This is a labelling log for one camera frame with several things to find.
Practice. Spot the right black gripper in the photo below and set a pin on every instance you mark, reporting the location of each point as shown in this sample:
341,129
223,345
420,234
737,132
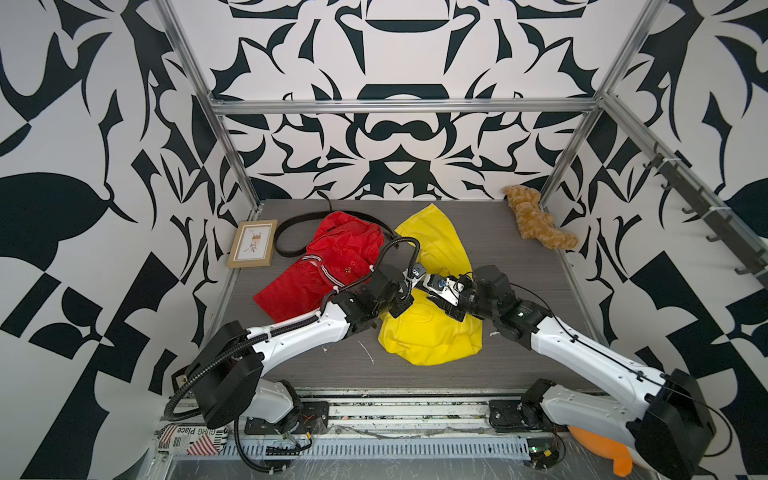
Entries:
450,309

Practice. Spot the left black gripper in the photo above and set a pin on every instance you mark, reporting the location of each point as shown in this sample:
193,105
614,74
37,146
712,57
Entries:
400,305

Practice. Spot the yellow trousers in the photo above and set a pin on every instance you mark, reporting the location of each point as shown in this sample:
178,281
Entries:
425,335

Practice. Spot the red trousers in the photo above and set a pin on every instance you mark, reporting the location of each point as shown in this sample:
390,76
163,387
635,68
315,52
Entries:
342,251

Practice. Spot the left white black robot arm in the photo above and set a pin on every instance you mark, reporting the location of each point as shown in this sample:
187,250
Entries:
226,376

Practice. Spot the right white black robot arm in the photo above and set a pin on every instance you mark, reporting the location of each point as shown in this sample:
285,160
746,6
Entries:
662,418

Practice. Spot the brown teddy bear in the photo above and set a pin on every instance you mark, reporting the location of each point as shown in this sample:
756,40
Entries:
533,222

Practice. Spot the wooden framed picture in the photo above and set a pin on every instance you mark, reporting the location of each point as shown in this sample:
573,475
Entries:
253,244

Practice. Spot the small green circuit board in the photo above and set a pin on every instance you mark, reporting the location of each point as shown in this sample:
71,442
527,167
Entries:
542,455

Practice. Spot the orange shark plush toy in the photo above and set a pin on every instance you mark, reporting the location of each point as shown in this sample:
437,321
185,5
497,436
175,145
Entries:
605,448

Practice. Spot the red white printed box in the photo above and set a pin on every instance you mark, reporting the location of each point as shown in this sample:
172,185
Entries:
192,440

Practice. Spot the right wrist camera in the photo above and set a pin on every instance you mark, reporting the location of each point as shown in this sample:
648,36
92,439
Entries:
445,287

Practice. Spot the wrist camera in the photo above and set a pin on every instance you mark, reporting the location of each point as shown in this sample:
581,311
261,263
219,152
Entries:
445,287
415,275

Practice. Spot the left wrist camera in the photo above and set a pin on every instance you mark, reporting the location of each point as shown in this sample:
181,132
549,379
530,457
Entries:
415,275

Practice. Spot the white cable duct strip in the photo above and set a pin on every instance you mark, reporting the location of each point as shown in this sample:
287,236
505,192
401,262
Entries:
507,448

